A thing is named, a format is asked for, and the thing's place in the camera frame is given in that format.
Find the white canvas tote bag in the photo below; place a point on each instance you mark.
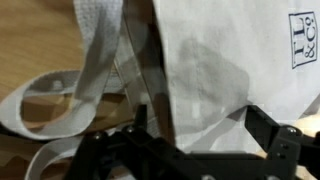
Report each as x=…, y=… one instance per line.
x=216, y=50

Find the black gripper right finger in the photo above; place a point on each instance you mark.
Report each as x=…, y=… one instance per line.
x=260, y=123

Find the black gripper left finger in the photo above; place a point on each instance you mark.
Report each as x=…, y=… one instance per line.
x=140, y=116

